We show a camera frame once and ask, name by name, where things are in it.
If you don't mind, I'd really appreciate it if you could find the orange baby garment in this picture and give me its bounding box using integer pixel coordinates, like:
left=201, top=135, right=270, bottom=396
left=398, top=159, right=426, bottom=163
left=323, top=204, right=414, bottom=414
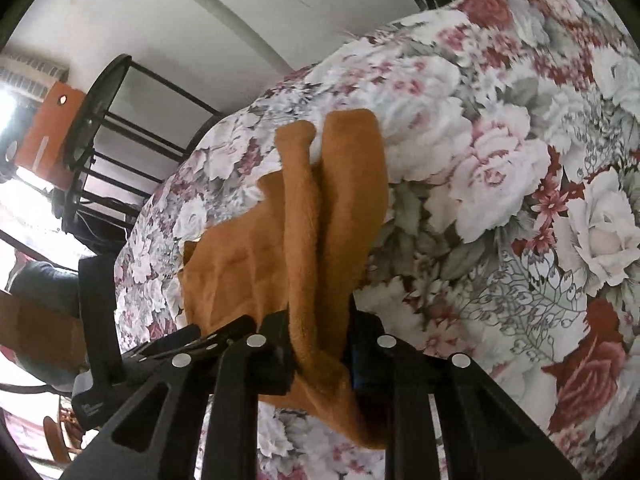
left=179, top=110, right=388, bottom=448

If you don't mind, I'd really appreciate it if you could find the wooden chair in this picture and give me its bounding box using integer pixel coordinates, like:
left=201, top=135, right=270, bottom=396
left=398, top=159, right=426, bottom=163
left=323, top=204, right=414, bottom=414
left=42, top=396, right=86, bottom=466

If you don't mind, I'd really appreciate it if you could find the floral bed sheet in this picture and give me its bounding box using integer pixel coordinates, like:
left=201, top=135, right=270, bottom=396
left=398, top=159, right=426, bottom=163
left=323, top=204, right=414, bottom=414
left=115, top=0, right=639, bottom=479

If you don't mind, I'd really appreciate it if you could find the orange box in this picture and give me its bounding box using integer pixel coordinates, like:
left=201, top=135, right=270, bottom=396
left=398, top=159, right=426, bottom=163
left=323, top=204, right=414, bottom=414
left=14, top=81, right=86, bottom=191

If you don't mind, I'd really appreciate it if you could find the black round metal rack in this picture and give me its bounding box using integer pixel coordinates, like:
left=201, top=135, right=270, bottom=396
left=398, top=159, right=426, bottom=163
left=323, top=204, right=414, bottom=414
left=53, top=53, right=224, bottom=255

